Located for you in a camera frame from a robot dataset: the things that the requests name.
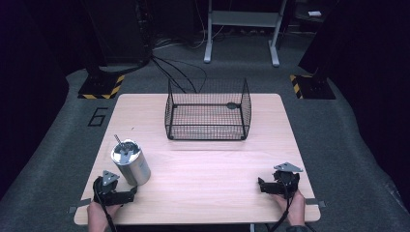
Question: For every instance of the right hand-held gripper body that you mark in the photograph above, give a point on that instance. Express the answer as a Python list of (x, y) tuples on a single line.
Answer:
[(287, 182)]

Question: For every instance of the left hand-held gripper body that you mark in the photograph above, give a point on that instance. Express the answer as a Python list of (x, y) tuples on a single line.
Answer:
[(108, 187)]

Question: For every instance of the silver metal can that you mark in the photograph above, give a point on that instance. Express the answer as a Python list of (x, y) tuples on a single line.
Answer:
[(133, 167)]

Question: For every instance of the person's right hand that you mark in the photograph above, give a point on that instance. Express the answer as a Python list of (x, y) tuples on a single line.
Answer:
[(296, 209)]

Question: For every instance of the person's left hand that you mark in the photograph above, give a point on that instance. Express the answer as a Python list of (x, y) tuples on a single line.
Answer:
[(98, 217)]

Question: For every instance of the thin metal stick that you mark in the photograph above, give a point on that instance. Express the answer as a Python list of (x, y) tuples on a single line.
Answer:
[(117, 139)]

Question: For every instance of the black yellow-striped stand base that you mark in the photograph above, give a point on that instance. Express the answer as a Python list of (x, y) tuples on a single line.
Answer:
[(314, 87), (101, 87)]

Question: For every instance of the small white box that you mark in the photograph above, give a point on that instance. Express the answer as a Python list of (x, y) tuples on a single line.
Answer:
[(314, 13)]

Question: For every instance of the grey metal table bracket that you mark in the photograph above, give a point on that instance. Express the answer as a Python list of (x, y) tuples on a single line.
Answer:
[(315, 202), (79, 204)]

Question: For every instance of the white metal stand frame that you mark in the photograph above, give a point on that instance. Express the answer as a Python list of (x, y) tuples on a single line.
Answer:
[(243, 18)]

